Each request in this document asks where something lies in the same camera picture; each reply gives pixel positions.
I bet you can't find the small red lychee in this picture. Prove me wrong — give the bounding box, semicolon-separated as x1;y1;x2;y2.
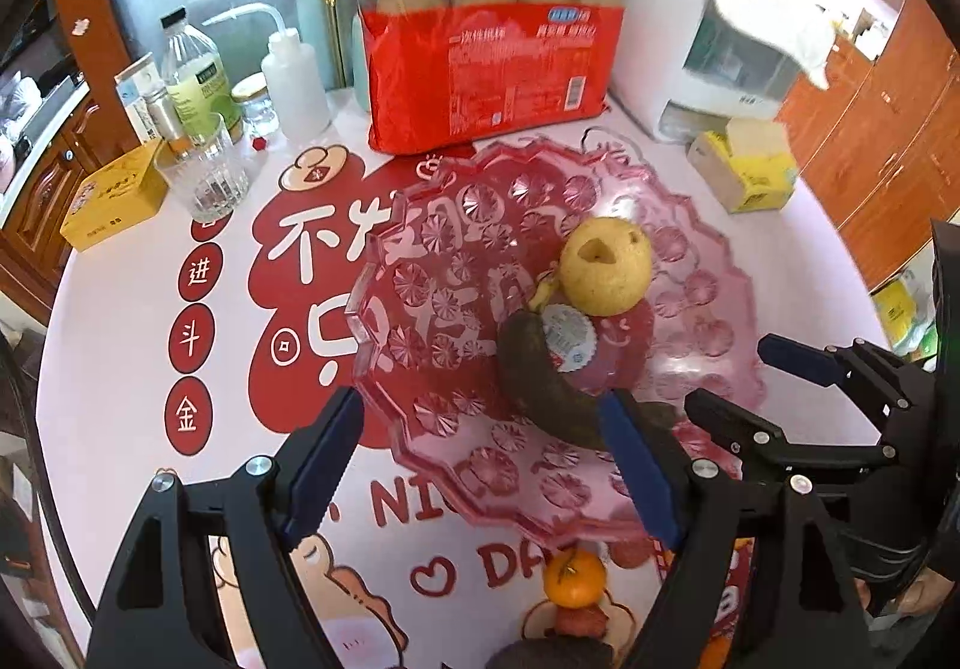
553;604;608;640

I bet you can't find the white appliance with cloth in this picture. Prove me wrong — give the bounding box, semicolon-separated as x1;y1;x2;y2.
610;0;836;142

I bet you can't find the yellow tea tin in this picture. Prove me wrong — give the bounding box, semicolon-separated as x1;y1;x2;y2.
60;137;167;251

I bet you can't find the yellow pear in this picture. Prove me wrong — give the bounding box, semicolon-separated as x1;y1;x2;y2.
558;217;652;316

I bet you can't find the clear drinking glass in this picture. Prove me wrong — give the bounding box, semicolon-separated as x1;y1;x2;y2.
153;112;251;224

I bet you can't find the clear bottle green label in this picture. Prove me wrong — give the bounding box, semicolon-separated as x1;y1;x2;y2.
160;8;242;142

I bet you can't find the yellow tissue box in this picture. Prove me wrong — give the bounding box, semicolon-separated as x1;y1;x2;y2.
686;118;799;214

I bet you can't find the pink glass fruit bowl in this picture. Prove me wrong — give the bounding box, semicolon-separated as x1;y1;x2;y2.
347;137;765;547

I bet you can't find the white squeeze wash bottle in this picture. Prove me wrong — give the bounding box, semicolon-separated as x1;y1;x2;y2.
202;3;332;148

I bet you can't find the small orange mandarin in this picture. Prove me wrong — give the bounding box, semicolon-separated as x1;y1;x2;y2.
542;547;607;609

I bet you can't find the wooden cabinet right side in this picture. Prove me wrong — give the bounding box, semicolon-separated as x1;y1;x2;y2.
778;0;958;289

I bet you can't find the dark avocado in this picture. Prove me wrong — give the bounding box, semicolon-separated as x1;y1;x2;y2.
485;637;613;669

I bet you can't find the small white carton box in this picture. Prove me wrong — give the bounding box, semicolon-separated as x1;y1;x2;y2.
114;53;164;144

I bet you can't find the small glass jar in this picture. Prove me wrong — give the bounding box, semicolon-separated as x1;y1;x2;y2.
231;73;278;139

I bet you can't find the red paper cup package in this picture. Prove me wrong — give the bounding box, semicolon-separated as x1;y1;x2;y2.
358;0;625;155

